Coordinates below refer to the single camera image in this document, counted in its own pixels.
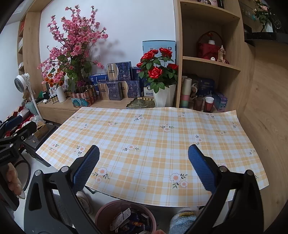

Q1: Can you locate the white standing fan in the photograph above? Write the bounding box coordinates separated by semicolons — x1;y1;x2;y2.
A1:
14;72;42;122

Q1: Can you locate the brown glass cup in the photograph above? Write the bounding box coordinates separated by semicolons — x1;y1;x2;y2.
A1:
193;97;205;111

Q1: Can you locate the red rose plant white pot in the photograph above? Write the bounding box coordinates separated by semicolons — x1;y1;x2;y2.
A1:
136;47;179;108

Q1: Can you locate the black storage case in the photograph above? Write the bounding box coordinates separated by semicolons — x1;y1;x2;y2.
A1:
22;124;60;167

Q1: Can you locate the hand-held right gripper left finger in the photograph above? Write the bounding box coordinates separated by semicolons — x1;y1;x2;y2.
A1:
24;145;100;234

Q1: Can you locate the light blue cardboard box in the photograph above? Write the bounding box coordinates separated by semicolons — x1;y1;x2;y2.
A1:
142;40;176;61

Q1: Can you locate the yellow plaid floral tablecloth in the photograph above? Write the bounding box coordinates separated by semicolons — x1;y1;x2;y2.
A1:
35;106;269;206

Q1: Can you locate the wooden bookshelf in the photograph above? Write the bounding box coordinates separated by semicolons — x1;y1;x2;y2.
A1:
17;0;52;95

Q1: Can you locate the wooden shelf unit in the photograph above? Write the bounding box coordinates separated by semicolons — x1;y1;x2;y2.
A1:
173;0;255;113

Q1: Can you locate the stack of pastel cups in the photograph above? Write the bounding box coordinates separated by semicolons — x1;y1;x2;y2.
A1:
179;78;192;108

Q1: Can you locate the red and white paper cup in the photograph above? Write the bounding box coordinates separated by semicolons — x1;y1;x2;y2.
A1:
204;97;214;113

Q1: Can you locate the gold leaf-shaped tray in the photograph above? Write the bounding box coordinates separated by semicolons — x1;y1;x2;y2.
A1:
126;97;156;109

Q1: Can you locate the blue white-print carton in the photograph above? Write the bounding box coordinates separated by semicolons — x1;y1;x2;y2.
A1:
89;73;108;87

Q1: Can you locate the red gift basket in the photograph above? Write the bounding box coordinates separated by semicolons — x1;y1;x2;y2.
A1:
197;31;224;59

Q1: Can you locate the white ribbed vase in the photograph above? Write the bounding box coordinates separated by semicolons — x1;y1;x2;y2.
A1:
56;86;67;103

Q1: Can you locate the black sideboard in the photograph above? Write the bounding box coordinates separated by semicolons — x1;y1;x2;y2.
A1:
244;31;288;46

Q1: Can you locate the blue and white emblem box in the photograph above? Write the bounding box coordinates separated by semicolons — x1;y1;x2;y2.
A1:
143;79;156;97

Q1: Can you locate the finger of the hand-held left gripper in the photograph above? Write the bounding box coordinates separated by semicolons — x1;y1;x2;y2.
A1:
0;116;22;133
10;121;37;143

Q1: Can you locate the wooden low cabinet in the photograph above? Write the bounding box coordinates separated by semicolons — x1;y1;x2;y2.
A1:
37;97;158;124

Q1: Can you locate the clear glass perfume bottle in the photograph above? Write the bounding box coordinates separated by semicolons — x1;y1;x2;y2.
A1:
218;45;226;63

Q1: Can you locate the white printed packet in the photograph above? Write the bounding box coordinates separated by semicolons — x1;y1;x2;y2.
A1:
110;208;131;232

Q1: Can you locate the brown plastic bin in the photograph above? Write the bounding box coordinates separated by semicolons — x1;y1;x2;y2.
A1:
94;200;157;234

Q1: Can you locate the brown cardboard box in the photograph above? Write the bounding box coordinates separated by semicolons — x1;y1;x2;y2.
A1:
34;124;49;139

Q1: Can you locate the row of small brown bottles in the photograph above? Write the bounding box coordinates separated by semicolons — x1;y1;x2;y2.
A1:
44;93;60;104

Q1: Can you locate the gold and blue gift box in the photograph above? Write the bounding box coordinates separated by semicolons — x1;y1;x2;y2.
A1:
106;61;132;81
120;80;142;99
97;81;123;100

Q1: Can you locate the dark blue illustrated box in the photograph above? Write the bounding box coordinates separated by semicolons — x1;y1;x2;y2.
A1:
188;74;215;99

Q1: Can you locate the person's left hand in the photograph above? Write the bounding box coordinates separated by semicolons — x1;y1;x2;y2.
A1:
6;163;26;199

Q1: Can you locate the striped planter box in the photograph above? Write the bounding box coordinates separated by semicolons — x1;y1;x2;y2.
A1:
70;85;98;107

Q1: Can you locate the purple blue small box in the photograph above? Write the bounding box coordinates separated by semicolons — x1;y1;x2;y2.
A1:
213;92;228;112

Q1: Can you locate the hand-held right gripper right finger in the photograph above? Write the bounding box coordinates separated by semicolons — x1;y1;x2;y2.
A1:
188;144;264;234

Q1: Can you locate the dark blue box red label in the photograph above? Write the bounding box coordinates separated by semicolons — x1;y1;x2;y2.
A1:
132;67;144;81

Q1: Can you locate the pink blossom artificial plant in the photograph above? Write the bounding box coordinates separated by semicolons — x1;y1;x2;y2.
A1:
37;6;108;93

